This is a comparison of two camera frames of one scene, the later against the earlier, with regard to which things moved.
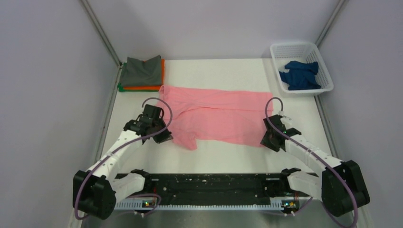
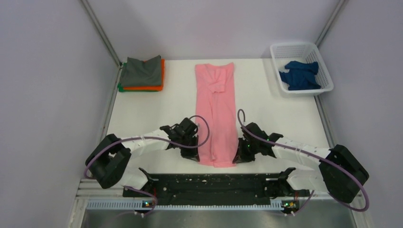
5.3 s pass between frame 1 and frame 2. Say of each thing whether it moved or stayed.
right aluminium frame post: stayed
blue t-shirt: stayed
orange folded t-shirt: stayed
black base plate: stayed
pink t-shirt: moved
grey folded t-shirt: stayed
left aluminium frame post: stayed
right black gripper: moved
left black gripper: moved
